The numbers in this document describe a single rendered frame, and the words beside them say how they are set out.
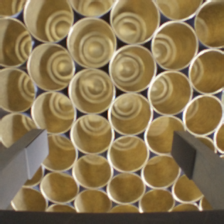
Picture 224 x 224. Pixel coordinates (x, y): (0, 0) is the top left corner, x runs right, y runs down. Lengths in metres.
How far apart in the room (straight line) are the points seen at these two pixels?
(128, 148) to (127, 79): 0.15
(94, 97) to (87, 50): 0.09
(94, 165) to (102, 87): 0.17
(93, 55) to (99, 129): 0.15
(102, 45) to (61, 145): 0.22
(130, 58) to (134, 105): 0.09
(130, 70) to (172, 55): 0.08
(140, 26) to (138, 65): 0.07
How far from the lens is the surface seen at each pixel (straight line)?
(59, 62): 0.33
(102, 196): 0.40
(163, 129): 0.36
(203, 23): 0.38
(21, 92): 0.37
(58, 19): 0.34
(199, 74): 0.37
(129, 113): 0.33
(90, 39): 0.33
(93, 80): 0.32
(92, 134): 0.35
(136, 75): 0.33
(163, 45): 0.34
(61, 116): 0.35
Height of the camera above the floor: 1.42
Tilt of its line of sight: 74 degrees down
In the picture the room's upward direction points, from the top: 175 degrees clockwise
